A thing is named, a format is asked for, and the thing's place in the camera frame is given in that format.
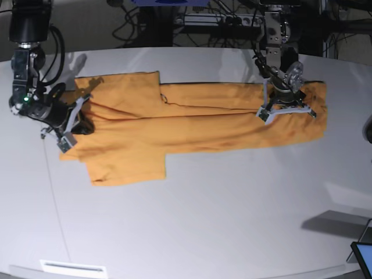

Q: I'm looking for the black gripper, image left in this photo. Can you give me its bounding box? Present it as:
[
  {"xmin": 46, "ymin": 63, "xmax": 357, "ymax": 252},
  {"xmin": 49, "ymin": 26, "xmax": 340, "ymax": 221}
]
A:
[{"xmin": 28, "ymin": 101, "xmax": 95, "ymax": 135}]

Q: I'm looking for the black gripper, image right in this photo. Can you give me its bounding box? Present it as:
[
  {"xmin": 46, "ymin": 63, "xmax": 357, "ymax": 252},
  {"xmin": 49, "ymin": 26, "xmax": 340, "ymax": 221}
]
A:
[{"xmin": 270, "ymin": 78, "xmax": 305, "ymax": 105}]

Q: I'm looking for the orange yellow T-shirt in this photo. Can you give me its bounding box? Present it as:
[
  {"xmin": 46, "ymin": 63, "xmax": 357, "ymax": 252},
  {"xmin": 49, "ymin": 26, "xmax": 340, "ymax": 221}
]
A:
[{"xmin": 60, "ymin": 71, "xmax": 327, "ymax": 186}]

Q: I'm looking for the white power strip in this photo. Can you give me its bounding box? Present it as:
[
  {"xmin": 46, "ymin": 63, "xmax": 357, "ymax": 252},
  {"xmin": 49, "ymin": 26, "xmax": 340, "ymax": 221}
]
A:
[{"xmin": 174, "ymin": 13, "xmax": 264, "ymax": 27}]

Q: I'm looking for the grey tablet stand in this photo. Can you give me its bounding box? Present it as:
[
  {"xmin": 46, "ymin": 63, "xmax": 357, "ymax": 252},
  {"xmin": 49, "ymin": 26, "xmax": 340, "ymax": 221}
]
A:
[{"xmin": 346, "ymin": 218, "xmax": 372, "ymax": 264}]

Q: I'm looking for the tablet screen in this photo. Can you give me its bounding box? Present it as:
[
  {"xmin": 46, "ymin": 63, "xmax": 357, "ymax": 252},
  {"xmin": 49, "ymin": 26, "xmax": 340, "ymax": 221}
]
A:
[{"xmin": 350, "ymin": 242, "xmax": 372, "ymax": 279}]

